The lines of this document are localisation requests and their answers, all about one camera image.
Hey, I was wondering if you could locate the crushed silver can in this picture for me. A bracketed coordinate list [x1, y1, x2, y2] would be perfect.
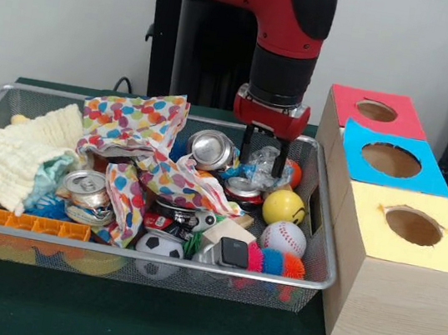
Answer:
[56, 166, 121, 230]

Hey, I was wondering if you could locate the clear plastic packet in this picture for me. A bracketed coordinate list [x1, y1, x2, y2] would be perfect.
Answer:
[221, 141, 296, 197]

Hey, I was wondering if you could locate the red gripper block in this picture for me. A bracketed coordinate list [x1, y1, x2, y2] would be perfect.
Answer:
[224, 85, 314, 183]

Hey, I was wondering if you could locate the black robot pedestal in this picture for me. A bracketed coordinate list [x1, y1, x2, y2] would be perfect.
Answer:
[128, 0, 271, 116]

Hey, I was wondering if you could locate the yellow smiley ball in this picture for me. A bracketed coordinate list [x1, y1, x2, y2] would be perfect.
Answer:
[260, 187, 309, 230]

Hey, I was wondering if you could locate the silver and blue can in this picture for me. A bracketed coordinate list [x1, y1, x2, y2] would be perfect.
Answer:
[184, 127, 239, 176]

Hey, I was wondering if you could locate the shallow clear bin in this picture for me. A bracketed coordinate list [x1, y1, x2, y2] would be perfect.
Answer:
[0, 82, 360, 319]

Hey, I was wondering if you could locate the white baseball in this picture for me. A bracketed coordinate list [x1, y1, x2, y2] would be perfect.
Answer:
[259, 217, 310, 260]

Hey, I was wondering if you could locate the wooden box with three holes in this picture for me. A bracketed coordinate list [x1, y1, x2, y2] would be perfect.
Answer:
[286, 83, 448, 335]

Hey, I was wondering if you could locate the black and white soccer ball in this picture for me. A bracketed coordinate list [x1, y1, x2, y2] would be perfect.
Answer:
[132, 232, 189, 284]

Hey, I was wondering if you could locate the cream muslin cloth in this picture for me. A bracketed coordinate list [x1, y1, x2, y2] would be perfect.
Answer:
[0, 92, 91, 224]

